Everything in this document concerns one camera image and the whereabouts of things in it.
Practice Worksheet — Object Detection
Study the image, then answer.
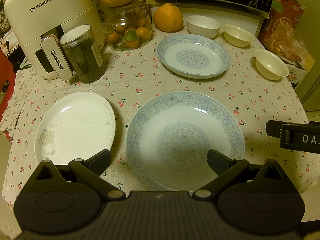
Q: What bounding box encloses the white Changhong air fryer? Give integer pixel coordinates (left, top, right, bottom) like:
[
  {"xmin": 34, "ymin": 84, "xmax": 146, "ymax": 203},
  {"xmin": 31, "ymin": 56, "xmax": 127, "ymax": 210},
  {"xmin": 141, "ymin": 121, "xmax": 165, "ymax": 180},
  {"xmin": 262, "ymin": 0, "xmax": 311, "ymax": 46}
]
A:
[{"xmin": 4, "ymin": 0, "xmax": 105, "ymax": 80}]

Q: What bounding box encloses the white bowl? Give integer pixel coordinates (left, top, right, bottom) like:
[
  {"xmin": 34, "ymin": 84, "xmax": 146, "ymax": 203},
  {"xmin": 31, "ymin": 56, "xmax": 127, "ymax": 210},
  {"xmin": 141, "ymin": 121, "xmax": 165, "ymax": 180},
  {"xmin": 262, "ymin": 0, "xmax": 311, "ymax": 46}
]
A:
[{"xmin": 187, "ymin": 15, "xmax": 221, "ymax": 38}]

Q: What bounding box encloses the red gift box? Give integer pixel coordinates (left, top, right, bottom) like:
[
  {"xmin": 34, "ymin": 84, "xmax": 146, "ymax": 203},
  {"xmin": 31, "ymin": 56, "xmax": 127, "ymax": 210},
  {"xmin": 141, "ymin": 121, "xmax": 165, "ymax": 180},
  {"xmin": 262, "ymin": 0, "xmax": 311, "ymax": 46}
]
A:
[{"xmin": 258, "ymin": 0, "xmax": 306, "ymax": 46}]

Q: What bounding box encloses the cream bowl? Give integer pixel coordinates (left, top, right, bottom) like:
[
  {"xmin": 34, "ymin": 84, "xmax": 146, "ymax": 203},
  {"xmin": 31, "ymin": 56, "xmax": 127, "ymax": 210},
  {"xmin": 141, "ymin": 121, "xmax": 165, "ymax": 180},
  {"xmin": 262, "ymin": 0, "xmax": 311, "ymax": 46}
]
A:
[
  {"xmin": 222, "ymin": 24, "xmax": 254, "ymax": 48},
  {"xmin": 254, "ymin": 49, "xmax": 289, "ymax": 81}
]

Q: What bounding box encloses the orange citrus on table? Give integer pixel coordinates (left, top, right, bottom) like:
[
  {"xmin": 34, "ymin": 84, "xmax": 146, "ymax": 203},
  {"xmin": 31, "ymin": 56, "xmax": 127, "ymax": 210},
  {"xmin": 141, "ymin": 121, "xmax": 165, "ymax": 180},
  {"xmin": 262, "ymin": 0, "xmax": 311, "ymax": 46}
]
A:
[{"xmin": 153, "ymin": 3, "xmax": 183, "ymax": 32}]

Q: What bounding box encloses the large blue patterned plate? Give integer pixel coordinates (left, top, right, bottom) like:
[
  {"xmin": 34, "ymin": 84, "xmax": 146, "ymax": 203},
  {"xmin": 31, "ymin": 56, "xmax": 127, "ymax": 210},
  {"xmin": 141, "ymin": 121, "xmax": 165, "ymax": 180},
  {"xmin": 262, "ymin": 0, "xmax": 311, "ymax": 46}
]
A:
[{"xmin": 125, "ymin": 91, "xmax": 245, "ymax": 191}]

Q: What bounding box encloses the white refrigerator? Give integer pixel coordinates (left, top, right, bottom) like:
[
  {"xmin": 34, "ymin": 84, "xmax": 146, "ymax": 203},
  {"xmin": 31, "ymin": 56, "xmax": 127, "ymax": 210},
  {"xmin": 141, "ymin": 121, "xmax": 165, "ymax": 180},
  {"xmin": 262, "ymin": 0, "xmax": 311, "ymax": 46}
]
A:
[{"xmin": 295, "ymin": 0, "xmax": 319, "ymax": 111}]

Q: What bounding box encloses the plastic jar of dark tea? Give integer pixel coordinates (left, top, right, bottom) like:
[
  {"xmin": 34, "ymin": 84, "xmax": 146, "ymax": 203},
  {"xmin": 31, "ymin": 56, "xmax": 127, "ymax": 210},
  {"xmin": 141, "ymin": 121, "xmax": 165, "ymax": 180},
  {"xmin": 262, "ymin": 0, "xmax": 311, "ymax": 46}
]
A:
[{"xmin": 59, "ymin": 24, "xmax": 106, "ymax": 83}]

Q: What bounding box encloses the plastic bag of oranges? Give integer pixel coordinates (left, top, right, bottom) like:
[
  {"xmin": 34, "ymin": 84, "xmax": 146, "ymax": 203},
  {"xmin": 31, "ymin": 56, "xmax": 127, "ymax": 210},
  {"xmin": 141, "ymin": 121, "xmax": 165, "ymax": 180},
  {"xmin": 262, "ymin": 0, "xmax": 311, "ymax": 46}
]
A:
[{"xmin": 263, "ymin": 23, "xmax": 307, "ymax": 62}]

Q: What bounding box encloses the black white cardboard box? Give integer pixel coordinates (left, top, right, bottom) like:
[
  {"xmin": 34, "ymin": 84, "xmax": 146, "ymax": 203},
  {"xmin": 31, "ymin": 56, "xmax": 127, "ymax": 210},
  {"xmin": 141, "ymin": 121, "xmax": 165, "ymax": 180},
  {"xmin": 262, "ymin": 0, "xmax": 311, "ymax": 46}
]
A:
[{"xmin": 284, "ymin": 53, "xmax": 315, "ymax": 85}]

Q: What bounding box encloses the white plate with grey rose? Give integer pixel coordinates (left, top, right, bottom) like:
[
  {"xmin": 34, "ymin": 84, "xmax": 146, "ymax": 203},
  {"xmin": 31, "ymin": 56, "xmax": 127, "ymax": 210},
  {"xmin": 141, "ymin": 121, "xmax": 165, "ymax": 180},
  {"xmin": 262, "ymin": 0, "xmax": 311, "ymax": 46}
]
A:
[{"xmin": 34, "ymin": 92, "xmax": 116, "ymax": 165}]

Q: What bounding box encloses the glass jar of kumquats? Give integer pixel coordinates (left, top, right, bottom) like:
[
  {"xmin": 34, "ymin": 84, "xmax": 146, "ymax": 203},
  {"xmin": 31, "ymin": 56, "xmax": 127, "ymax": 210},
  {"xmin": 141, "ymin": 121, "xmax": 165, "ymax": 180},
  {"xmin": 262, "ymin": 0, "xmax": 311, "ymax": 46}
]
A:
[{"xmin": 103, "ymin": 0, "xmax": 151, "ymax": 51}]

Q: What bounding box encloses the cherry print tablecloth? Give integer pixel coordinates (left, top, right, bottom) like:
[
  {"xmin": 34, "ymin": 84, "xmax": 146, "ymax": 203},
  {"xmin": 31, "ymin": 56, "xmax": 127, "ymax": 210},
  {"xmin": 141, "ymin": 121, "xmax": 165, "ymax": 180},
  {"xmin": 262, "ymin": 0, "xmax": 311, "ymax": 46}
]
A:
[{"xmin": 1, "ymin": 30, "xmax": 319, "ymax": 205}]

